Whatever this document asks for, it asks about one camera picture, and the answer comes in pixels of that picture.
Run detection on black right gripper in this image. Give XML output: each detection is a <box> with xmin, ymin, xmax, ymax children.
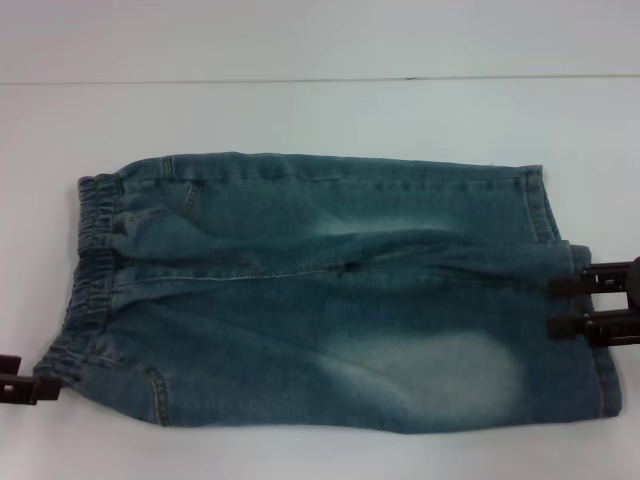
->
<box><xmin>547</xmin><ymin>255</ymin><xmax>640</xmax><ymax>347</ymax></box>

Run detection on blue denim shorts with print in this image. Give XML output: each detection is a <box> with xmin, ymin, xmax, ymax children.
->
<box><xmin>33</xmin><ymin>148</ymin><xmax>624</xmax><ymax>435</ymax></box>

